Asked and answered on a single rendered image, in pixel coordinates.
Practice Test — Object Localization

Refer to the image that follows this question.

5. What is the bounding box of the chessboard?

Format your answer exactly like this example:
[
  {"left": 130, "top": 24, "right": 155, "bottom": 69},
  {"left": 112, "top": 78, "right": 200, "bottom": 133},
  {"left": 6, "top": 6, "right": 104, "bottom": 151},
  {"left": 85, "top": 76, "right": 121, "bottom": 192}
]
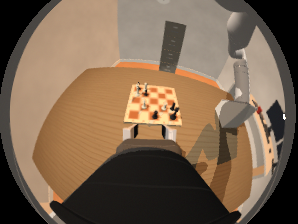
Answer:
[{"left": 124, "top": 85, "right": 182, "bottom": 126}]

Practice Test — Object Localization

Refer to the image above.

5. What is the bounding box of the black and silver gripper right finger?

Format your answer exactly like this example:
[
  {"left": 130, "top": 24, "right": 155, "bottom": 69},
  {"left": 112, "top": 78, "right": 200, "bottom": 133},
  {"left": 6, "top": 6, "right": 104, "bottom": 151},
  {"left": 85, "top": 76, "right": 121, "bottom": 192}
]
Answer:
[{"left": 162, "top": 125, "right": 177, "bottom": 143}]

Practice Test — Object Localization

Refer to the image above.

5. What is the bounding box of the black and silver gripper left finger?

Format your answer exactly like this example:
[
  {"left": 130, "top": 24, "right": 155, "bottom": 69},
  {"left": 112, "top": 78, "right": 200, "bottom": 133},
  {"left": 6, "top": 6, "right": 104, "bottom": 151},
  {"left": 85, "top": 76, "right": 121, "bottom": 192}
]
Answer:
[{"left": 123, "top": 124, "right": 138, "bottom": 141}]

